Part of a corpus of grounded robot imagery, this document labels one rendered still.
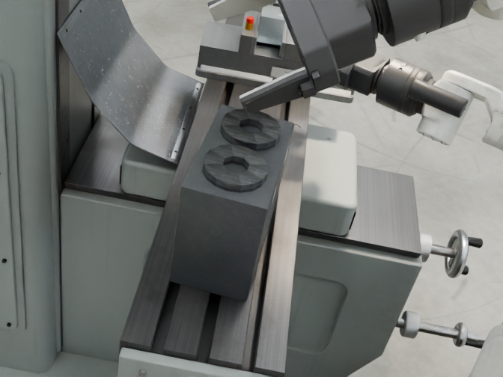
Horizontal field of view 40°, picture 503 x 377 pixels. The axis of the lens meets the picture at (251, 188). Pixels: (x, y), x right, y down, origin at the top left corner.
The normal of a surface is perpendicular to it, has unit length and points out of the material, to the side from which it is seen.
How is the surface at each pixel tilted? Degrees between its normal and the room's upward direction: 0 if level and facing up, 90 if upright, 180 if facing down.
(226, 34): 0
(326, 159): 0
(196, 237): 90
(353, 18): 36
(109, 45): 63
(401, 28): 100
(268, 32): 90
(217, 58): 90
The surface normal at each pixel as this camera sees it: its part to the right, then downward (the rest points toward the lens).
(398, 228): 0.16, -0.76
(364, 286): -0.11, 0.62
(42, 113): 0.67, 0.54
